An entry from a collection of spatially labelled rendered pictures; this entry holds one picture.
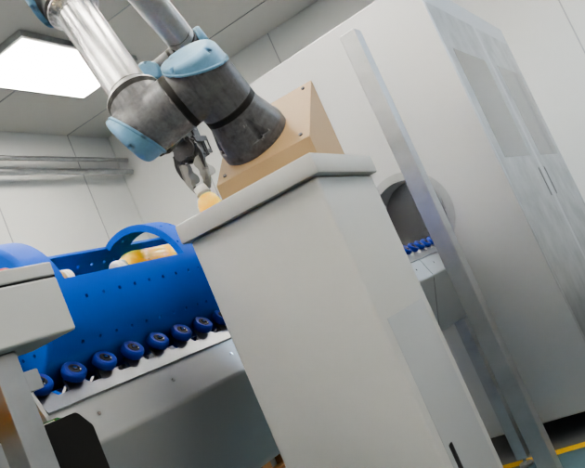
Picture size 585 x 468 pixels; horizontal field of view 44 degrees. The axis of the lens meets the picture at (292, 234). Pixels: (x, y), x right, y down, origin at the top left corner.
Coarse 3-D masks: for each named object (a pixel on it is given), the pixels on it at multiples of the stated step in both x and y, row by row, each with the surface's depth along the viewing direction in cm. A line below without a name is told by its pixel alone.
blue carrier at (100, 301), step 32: (160, 224) 163; (0, 256) 124; (32, 256) 126; (64, 256) 155; (96, 256) 165; (192, 256) 158; (64, 288) 125; (96, 288) 131; (128, 288) 138; (160, 288) 146; (192, 288) 155; (96, 320) 130; (128, 320) 137; (160, 320) 146; (192, 320) 158; (32, 352) 123; (64, 352) 124; (64, 384) 132
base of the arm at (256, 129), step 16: (256, 96) 143; (240, 112) 139; (256, 112) 141; (272, 112) 143; (224, 128) 141; (240, 128) 140; (256, 128) 141; (272, 128) 142; (224, 144) 143; (240, 144) 142; (256, 144) 141; (272, 144) 142; (240, 160) 144
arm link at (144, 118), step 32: (32, 0) 152; (64, 0) 149; (96, 0) 155; (96, 32) 146; (96, 64) 144; (128, 64) 143; (128, 96) 138; (160, 96) 136; (128, 128) 136; (160, 128) 136; (192, 128) 141
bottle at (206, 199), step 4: (200, 192) 194; (204, 192) 194; (208, 192) 194; (212, 192) 194; (200, 196) 194; (204, 196) 193; (208, 196) 193; (212, 196) 193; (216, 196) 194; (200, 200) 193; (204, 200) 192; (208, 200) 192; (212, 200) 192; (216, 200) 193; (220, 200) 194; (200, 204) 193; (204, 204) 192; (208, 204) 192; (212, 204) 192; (200, 208) 193; (204, 208) 192; (200, 212) 194
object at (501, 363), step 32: (352, 32) 241; (352, 64) 243; (384, 96) 238; (384, 128) 239; (416, 160) 237; (416, 192) 237; (448, 224) 237; (448, 256) 234; (480, 320) 231; (512, 384) 228; (544, 448) 225
